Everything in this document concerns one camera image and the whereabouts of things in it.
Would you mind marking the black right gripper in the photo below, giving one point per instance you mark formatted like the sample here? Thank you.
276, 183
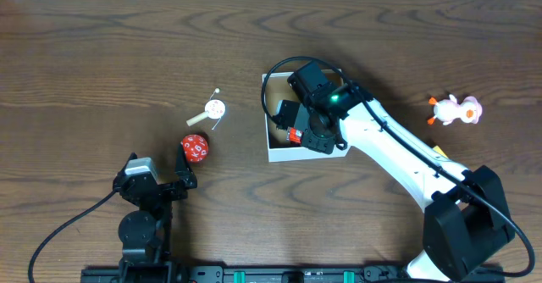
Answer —
324, 147

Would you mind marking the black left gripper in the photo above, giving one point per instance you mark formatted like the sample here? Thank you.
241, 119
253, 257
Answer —
160, 191

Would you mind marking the red toy truck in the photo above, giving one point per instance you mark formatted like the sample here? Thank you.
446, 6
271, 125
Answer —
294, 135

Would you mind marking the colourful puzzle cube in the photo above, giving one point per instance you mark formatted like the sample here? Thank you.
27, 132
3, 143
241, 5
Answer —
439, 153

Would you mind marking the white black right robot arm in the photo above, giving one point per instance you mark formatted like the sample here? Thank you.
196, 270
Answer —
466, 215

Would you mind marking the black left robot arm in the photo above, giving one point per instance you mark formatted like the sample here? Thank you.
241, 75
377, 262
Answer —
146, 232

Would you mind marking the red polyhedral die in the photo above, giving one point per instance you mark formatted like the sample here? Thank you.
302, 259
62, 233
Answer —
195, 147

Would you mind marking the white cardboard box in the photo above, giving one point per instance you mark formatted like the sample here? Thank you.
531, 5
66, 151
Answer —
280, 149

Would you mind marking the small white rattle drum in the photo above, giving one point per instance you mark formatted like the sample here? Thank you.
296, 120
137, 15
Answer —
214, 109

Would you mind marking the white duck toy pink hat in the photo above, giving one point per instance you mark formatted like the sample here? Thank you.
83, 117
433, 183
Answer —
447, 110

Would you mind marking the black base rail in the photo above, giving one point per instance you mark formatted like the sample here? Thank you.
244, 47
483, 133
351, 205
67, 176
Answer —
217, 274

